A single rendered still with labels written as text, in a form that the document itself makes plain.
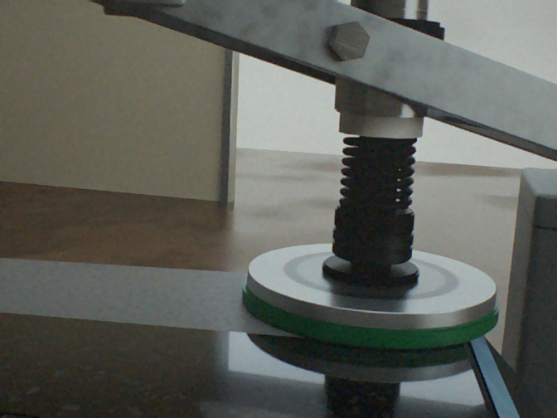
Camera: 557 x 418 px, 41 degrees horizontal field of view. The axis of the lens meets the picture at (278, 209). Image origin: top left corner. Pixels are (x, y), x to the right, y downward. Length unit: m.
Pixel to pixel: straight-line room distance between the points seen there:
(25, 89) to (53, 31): 0.52
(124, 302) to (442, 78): 0.31
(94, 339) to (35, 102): 5.77
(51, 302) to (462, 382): 0.33
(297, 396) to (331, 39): 0.25
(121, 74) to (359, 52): 5.42
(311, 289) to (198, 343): 0.10
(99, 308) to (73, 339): 0.07
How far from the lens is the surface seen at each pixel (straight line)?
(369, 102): 0.60
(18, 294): 0.67
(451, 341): 0.58
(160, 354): 0.54
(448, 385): 0.52
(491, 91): 0.61
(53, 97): 6.22
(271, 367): 0.52
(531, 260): 1.41
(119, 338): 0.57
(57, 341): 0.57
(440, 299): 0.60
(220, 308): 0.63
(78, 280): 0.71
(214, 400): 0.47
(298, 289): 0.60
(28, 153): 6.38
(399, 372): 0.53
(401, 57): 0.57
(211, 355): 0.53
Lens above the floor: 1.05
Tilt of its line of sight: 11 degrees down
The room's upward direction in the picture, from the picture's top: 3 degrees clockwise
